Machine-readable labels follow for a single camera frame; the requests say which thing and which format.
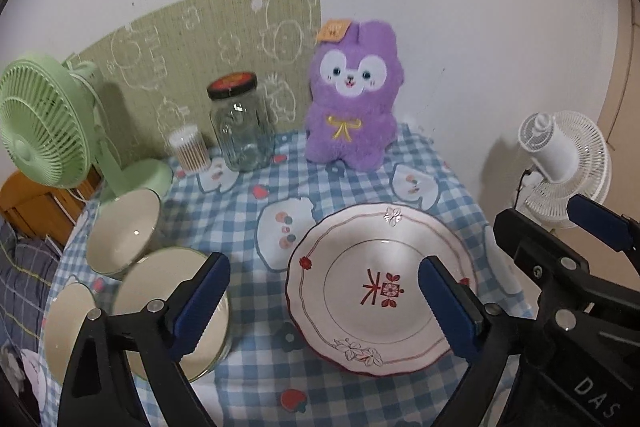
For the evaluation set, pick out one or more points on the white standing fan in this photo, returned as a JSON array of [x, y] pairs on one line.
[[575, 157]]

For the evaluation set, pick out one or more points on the green printed board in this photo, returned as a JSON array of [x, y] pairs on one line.
[[200, 22]]

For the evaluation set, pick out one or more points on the purple plush toy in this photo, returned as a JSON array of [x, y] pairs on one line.
[[350, 132]]

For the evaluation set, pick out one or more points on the white plate with red pattern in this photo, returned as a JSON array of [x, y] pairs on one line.
[[360, 257]]

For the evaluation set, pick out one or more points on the wooden bed headboard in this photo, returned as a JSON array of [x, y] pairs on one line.
[[20, 202]]

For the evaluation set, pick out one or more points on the small toothpick container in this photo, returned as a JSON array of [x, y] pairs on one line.
[[187, 149]]

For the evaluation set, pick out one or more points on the cream floral bowl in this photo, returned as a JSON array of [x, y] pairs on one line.
[[160, 287], [70, 327], [125, 227]]

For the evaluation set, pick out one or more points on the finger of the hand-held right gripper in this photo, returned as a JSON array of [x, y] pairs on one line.
[[595, 217], [540, 242]]

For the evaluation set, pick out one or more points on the white crumpled cloth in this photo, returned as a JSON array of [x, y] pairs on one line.
[[30, 372]]

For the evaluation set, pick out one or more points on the green desk fan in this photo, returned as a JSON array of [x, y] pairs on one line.
[[40, 117]]

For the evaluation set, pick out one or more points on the grey plaid pillow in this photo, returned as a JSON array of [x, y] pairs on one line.
[[25, 277]]

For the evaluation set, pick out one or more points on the glass jar with black lid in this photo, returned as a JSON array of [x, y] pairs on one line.
[[240, 137]]

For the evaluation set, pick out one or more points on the blue checked tablecloth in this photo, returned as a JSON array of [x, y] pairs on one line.
[[240, 227]]

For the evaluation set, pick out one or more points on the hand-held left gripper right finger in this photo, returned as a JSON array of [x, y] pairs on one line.
[[445, 307]]

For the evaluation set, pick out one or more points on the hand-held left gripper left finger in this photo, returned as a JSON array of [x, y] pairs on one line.
[[200, 307]]

